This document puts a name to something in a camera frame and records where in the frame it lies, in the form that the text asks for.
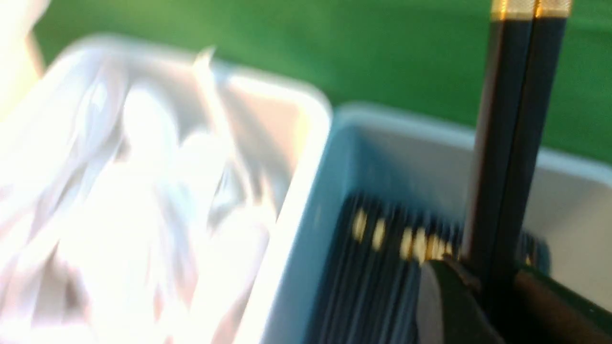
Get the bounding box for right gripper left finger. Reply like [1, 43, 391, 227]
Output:
[416, 260, 505, 344]

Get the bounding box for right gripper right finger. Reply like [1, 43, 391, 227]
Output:
[514, 269, 612, 344]

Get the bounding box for black chopstick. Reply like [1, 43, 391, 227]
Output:
[461, 0, 535, 288]
[491, 0, 573, 288]

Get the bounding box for pile of black chopsticks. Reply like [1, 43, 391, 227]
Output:
[306, 193, 550, 344]

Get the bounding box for blue-grey chopstick bin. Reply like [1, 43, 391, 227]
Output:
[259, 102, 611, 344]

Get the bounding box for green cloth backdrop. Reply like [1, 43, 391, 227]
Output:
[34, 0, 612, 163]

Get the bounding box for white spoon bin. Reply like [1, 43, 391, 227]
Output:
[4, 35, 331, 344]

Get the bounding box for pile of white spoons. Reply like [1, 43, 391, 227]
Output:
[1, 46, 277, 344]

